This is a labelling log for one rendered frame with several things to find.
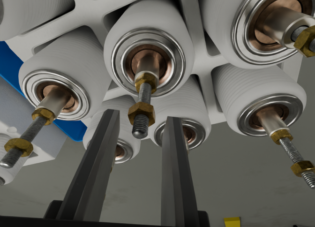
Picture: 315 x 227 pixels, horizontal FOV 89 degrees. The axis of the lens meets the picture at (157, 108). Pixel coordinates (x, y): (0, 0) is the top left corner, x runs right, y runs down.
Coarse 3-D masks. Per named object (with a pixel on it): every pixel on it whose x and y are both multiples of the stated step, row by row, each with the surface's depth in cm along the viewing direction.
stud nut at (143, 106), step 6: (138, 102) 11; (132, 108) 11; (138, 108) 10; (144, 108) 10; (150, 108) 11; (132, 114) 11; (144, 114) 10; (150, 114) 10; (132, 120) 11; (150, 120) 11
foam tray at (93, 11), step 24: (96, 0) 19; (120, 0) 19; (192, 0) 19; (48, 24) 21; (72, 24) 21; (96, 24) 20; (192, 24) 20; (24, 48) 23; (216, 48) 24; (192, 72) 25; (288, 72) 24; (216, 96) 34; (216, 120) 32
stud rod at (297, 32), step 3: (300, 27) 11; (303, 27) 11; (306, 27) 11; (294, 30) 11; (297, 30) 11; (300, 30) 11; (294, 33) 11; (297, 33) 11; (291, 36) 12; (294, 36) 11; (297, 36) 11; (294, 39) 11; (312, 42) 10; (309, 45) 10; (312, 45) 10; (309, 48) 10; (312, 48) 10
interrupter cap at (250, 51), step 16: (256, 0) 12; (272, 0) 12; (288, 0) 13; (304, 0) 12; (240, 16) 13; (256, 16) 13; (240, 32) 14; (256, 32) 14; (240, 48) 15; (256, 48) 15; (272, 48) 15; (256, 64) 16
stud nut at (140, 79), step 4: (140, 76) 14; (144, 76) 13; (148, 76) 13; (152, 76) 14; (136, 80) 14; (140, 80) 13; (144, 80) 13; (148, 80) 13; (152, 80) 13; (136, 84) 13; (140, 84) 13; (152, 84) 13; (156, 84) 14; (136, 88) 14; (152, 88) 14; (156, 88) 14; (152, 92) 14
